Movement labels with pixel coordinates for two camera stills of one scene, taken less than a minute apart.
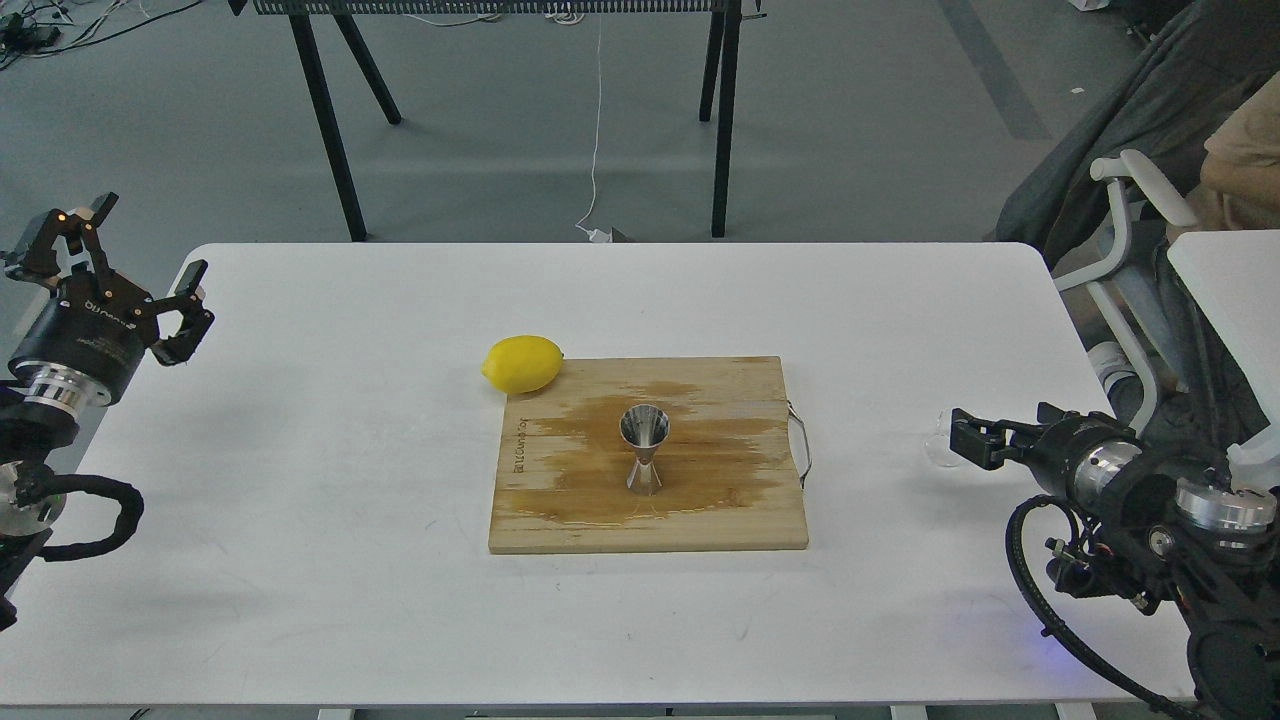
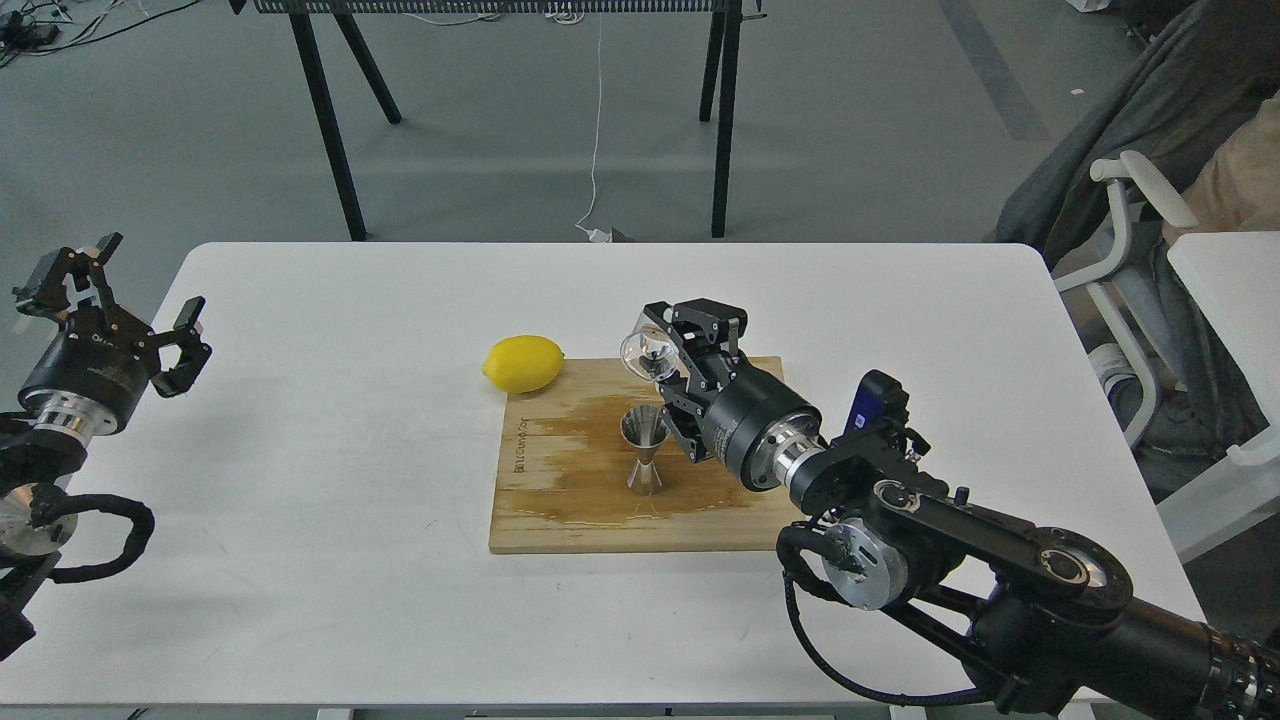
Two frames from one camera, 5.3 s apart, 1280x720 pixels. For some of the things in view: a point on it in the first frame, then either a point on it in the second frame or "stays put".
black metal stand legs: [721, 53] stays put
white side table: [1238, 276] stays put
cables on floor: [33, 29] stays put
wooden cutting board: [726, 465] stays put
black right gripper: [1081, 456] to [95, 356]
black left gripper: [88, 341] to [743, 402]
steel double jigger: [644, 427] stays put
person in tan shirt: [1182, 136] stays put
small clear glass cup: [937, 444] to [650, 353]
